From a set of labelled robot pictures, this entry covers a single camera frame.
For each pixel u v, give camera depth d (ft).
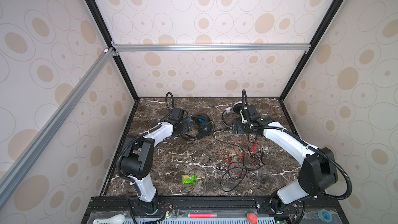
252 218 2.24
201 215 2.31
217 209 2.40
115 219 2.31
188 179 2.61
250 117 2.16
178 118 2.49
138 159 1.56
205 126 3.08
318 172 1.42
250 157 2.94
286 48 3.10
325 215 2.34
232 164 2.87
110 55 2.87
